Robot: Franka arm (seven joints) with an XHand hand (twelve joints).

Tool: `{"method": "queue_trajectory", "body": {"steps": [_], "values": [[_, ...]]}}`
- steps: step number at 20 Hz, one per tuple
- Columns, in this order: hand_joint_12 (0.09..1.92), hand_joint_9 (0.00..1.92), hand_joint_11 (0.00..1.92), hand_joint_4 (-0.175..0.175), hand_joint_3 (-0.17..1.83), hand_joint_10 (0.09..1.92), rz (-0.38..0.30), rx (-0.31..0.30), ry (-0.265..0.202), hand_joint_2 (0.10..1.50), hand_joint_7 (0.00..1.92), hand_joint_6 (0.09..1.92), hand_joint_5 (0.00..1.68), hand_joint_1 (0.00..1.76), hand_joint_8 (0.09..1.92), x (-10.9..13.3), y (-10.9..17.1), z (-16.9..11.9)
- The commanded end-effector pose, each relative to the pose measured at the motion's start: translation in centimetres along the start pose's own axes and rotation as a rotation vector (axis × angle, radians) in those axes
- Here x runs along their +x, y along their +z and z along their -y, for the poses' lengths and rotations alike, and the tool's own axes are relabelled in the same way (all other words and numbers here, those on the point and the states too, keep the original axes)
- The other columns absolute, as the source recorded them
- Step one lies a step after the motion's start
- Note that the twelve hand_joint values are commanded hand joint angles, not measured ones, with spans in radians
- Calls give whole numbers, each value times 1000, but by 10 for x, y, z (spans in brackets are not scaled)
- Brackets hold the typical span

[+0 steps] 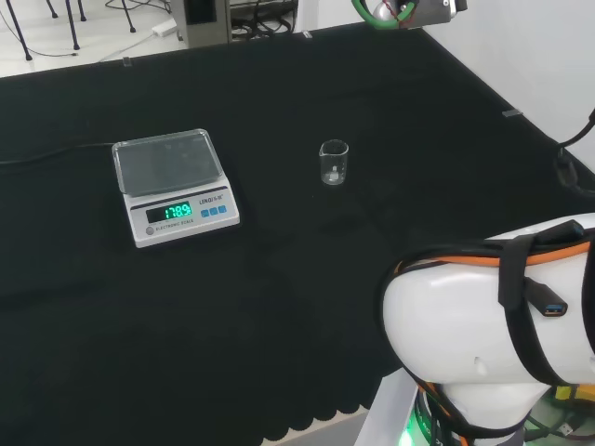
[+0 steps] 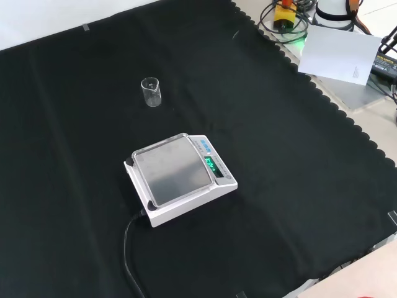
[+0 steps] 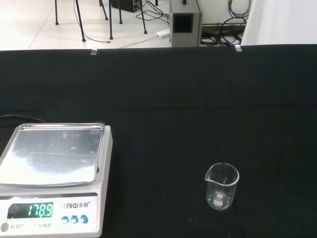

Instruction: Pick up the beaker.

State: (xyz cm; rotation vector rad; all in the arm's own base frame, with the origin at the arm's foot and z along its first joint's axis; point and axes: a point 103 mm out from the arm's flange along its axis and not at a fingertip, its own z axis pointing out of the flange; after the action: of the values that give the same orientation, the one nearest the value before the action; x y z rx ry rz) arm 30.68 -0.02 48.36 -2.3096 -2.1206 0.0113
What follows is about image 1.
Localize grey metal stand column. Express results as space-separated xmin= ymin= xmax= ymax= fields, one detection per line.
xmin=172 ymin=0 xmax=234 ymax=48

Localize small clear glass beaker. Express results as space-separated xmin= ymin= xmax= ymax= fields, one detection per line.
xmin=318 ymin=139 xmax=350 ymax=188

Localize white electronic balance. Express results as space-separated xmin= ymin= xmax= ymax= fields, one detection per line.
xmin=111 ymin=127 xmax=242 ymax=250

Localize black balance power cable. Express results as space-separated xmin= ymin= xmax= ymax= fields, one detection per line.
xmin=0 ymin=142 xmax=115 ymax=166

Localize black hanging cable with plug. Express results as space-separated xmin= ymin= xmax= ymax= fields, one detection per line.
xmin=556 ymin=108 xmax=595 ymax=197

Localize black bench cloth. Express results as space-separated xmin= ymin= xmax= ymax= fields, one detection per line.
xmin=0 ymin=26 xmax=595 ymax=446

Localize black tripod legs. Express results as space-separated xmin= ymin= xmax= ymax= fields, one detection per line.
xmin=0 ymin=0 xmax=139 ymax=61

